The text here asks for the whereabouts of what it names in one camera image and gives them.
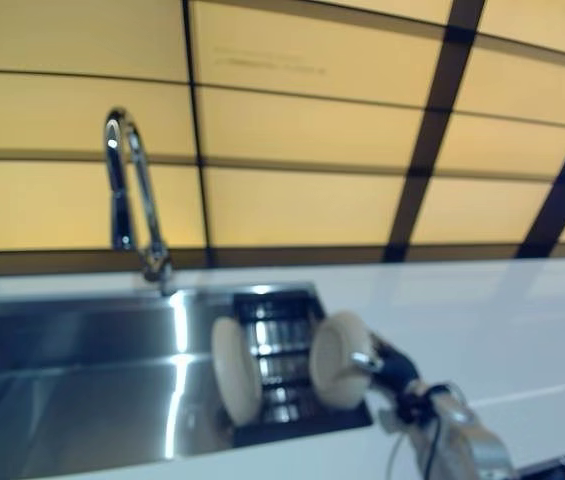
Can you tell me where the cream round plate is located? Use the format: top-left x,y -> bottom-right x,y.
309,310 -> 379,408
211,317 -> 264,424

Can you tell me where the stainless steel kitchen sink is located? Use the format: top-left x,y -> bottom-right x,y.
0,282 -> 374,480

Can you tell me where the chrome gooseneck faucet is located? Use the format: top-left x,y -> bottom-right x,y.
104,105 -> 174,297

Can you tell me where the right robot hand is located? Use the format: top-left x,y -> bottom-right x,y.
349,334 -> 424,402

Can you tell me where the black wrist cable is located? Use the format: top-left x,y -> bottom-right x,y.
386,383 -> 459,480

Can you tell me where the black dish drying rack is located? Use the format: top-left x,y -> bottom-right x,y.
221,289 -> 374,450

